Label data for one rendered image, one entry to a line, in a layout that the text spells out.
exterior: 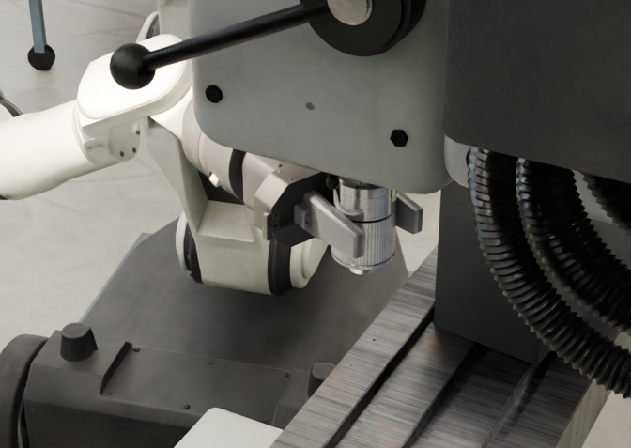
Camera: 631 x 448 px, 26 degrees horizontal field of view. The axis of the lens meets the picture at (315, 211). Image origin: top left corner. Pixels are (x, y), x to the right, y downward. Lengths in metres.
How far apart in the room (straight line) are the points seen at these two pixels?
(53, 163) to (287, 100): 0.40
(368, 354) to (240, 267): 0.60
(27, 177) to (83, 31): 3.22
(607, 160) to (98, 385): 1.45
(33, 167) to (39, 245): 2.10
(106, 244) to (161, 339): 1.31
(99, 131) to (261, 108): 0.31
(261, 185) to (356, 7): 0.26
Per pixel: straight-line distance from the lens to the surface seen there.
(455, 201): 1.31
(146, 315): 2.05
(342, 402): 1.30
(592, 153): 0.47
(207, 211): 1.91
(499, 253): 0.62
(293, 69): 0.84
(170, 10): 1.67
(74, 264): 3.23
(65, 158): 1.20
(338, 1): 0.77
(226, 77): 0.87
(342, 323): 2.02
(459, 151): 0.79
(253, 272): 1.93
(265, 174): 1.01
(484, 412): 1.30
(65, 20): 4.53
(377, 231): 0.98
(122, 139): 1.20
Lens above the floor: 1.75
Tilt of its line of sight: 31 degrees down
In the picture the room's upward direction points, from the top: straight up
